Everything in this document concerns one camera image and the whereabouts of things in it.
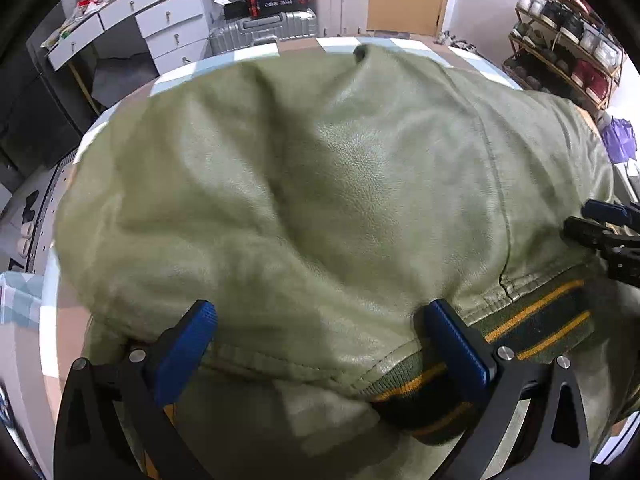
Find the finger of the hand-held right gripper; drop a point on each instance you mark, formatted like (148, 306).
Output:
(595, 237)
(610, 211)

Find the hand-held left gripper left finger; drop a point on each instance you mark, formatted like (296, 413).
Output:
(192, 345)

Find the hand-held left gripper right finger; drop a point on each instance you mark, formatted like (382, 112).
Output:
(457, 350)

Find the green and yellow varsity jacket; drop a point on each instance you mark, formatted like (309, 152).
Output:
(325, 185)

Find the purple bag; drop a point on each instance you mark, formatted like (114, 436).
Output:
(622, 137)

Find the wooden shoe rack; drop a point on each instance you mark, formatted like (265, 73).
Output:
(617, 67)

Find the blue plaid cloth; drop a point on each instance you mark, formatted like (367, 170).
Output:
(20, 295)

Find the white slippers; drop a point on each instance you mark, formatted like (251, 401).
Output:
(25, 237)

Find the dotted floor rug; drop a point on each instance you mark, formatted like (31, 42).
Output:
(50, 200)

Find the black slippers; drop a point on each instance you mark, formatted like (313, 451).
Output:
(32, 205)

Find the white and yellow sneakers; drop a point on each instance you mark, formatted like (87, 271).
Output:
(455, 40)

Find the grey bag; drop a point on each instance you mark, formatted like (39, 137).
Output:
(122, 77)

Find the dark grey refrigerator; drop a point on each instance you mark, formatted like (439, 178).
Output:
(30, 110)

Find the white desk with drawers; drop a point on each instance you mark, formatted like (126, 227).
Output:
(170, 25)

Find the silver suitcase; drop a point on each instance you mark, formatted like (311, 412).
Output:
(260, 30)

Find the small black box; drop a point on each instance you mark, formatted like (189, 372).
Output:
(237, 9)

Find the pile of desk clutter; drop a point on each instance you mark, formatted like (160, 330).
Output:
(90, 7)

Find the red and black shoe box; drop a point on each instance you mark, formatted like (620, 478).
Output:
(280, 2)

